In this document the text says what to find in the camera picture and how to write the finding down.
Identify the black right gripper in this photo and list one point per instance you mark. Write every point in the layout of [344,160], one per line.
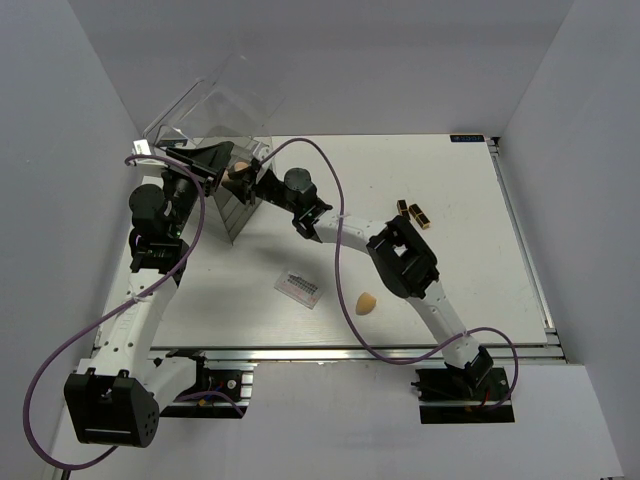
[249,183]

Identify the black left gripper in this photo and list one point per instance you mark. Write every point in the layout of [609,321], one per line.
[208,163]

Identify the clear acrylic makeup organizer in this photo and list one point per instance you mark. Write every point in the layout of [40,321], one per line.
[218,125]

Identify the clear false eyelash case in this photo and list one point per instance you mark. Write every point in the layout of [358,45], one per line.
[295,286]

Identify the beige teardrop makeup sponge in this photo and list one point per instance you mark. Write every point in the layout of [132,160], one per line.
[365,304]

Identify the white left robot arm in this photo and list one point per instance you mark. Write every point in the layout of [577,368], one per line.
[118,399]

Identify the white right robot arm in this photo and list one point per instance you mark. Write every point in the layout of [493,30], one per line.
[404,262]

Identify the black gold lipstick left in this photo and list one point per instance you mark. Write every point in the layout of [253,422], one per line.
[402,208]

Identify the black gold lipstick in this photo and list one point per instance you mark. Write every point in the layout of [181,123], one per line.
[419,216]
[402,208]

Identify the black gold lipstick right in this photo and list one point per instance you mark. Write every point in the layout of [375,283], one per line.
[419,216]

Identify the blue table label sticker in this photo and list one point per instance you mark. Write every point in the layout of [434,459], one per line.
[467,138]

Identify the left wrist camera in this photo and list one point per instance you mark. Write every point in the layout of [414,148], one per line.
[141,150]

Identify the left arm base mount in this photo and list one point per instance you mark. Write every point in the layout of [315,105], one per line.
[220,390]

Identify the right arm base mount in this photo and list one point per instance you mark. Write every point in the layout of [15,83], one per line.
[443,402]

